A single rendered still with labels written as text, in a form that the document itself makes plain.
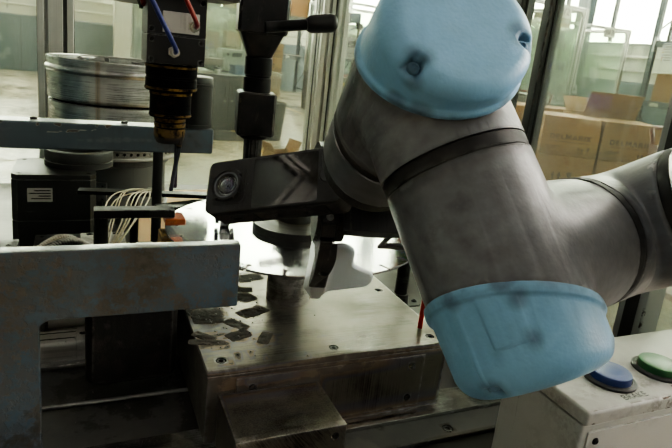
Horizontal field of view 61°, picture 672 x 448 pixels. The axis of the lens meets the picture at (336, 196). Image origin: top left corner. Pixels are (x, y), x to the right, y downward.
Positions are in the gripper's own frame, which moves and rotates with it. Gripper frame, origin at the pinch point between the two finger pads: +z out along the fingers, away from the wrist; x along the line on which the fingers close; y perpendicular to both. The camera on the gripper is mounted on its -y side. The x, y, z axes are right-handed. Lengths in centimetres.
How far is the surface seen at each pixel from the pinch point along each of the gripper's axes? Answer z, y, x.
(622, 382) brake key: -2.6, 30.4, -13.8
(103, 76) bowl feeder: 56, -37, 47
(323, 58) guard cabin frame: 99, 15, 84
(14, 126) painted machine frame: 22.0, -38.0, 18.8
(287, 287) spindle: 20.0, -0.2, -2.0
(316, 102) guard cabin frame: 106, 14, 73
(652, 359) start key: 0.8, 36.7, -11.4
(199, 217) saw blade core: 20.1, -12.2, 6.9
